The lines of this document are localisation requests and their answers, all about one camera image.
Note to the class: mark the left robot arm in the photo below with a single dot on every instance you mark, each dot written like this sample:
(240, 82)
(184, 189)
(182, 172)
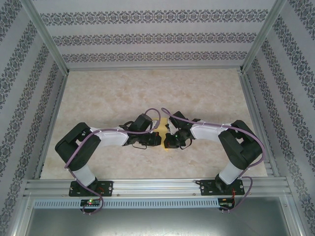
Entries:
(110, 138)

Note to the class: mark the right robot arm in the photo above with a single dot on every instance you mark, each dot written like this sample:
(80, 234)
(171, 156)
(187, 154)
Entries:
(206, 130)

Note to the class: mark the grey metal sheet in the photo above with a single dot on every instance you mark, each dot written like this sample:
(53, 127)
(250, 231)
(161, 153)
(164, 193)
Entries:
(157, 222)

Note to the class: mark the small circuit board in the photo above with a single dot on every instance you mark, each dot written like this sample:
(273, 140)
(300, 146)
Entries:
(89, 202)
(225, 204)

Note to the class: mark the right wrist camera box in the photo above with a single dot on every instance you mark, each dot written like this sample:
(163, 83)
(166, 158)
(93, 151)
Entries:
(179, 118)

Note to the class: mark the aluminium mounting rail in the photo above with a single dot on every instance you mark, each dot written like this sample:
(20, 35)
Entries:
(157, 186)

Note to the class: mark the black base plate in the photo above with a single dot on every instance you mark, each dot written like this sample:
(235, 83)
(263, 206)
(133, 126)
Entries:
(206, 186)
(107, 188)

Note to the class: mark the aluminium side rail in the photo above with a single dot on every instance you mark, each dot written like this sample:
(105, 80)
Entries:
(58, 103)
(251, 98)

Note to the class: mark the aluminium frame post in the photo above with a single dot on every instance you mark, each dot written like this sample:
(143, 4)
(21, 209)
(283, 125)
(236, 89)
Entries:
(264, 34)
(46, 37)

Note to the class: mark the aluminium frame bar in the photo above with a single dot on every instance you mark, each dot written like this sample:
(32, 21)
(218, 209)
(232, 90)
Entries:
(299, 216)
(18, 216)

